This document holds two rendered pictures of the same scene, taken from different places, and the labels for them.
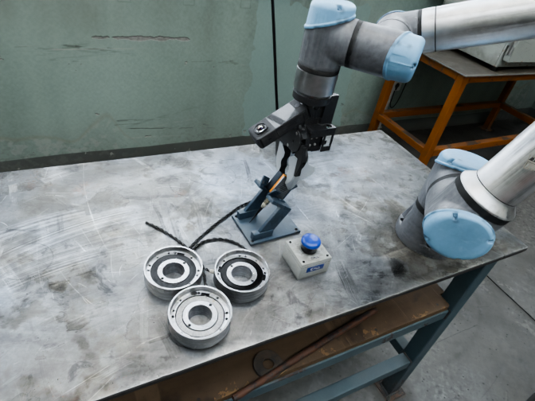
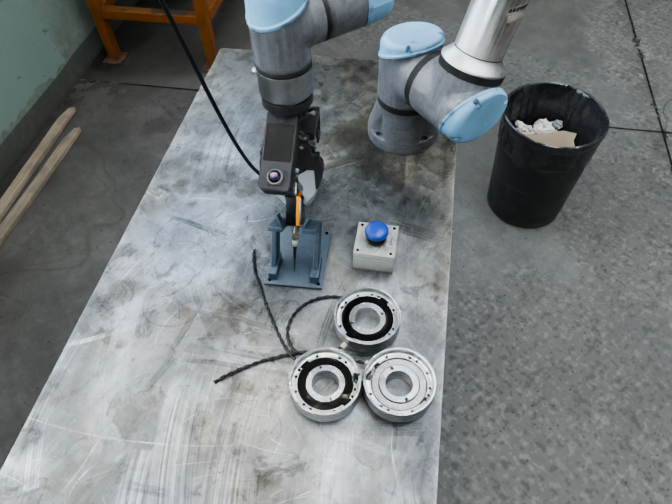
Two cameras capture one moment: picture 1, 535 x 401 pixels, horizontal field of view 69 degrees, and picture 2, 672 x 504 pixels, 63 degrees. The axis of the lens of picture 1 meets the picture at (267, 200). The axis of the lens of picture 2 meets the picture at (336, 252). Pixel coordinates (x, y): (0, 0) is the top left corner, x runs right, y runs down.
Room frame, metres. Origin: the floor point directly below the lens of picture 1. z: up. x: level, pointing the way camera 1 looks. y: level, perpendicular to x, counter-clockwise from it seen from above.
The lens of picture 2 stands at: (0.21, 0.37, 1.58)
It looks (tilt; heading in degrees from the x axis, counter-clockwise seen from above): 53 degrees down; 314
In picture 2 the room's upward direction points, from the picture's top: 2 degrees counter-clockwise
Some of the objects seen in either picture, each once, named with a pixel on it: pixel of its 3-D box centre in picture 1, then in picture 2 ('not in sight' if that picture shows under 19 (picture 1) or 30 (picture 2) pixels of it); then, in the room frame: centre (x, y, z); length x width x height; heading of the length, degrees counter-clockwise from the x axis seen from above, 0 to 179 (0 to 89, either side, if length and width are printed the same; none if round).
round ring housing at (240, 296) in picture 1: (241, 276); (367, 320); (0.48, 0.02, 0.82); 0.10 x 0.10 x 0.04
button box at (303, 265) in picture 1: (308, 255); (376, 244); (0.57, -0.11, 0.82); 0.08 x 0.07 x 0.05; 123
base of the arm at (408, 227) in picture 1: (434, 221); (404, 111); (0.74, -0.40, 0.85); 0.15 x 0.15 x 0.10
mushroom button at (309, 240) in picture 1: (309, 247); (376, 237); (0.57, -0.10, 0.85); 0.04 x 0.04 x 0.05
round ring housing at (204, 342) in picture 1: (200, 317); (398, 385); (0.38, 0.07, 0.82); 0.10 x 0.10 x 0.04
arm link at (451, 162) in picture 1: (456, 183); (411, 64); (0.73, -0.39, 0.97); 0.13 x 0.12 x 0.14; 166
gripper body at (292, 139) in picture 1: (308, 120); (291, 122); (0.69, -0.05, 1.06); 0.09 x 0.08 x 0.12; 125
